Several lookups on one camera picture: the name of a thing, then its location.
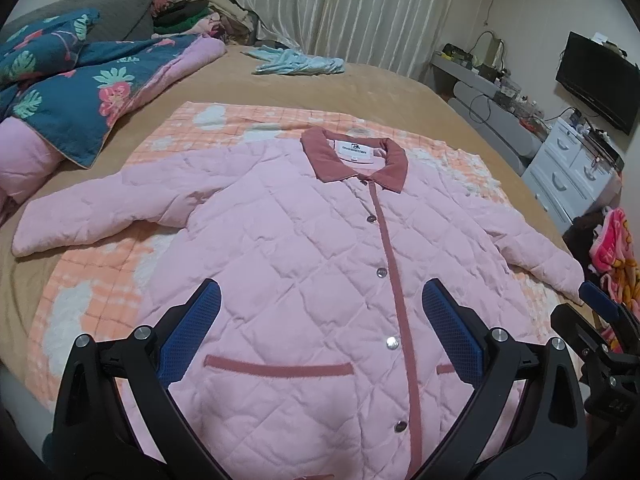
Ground pink quilted jacket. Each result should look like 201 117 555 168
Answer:
12 127 584 479

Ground pile of clothes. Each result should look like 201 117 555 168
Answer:
150 0 259 46

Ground pink yellow cartoon cloth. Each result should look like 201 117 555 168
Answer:
588 206 640 340

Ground white drawer cabinet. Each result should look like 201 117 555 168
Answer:
523 118 622 234

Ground orange white checked blanket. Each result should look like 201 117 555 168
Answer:
26 103 573 402

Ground black flat television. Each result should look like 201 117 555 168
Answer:
555 32 639 136

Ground tan bed sheet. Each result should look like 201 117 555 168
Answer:
1 48 561 450

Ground blue floral quilt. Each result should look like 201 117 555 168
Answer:
1 8 226 218

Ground cream striped curtain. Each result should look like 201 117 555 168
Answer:
236 0 452 79

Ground light blue garment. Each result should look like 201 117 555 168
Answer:
244 46 345 76

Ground grey pillow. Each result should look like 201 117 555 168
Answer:
2 0 156 44

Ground grey wall desk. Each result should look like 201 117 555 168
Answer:
427 53 541 176

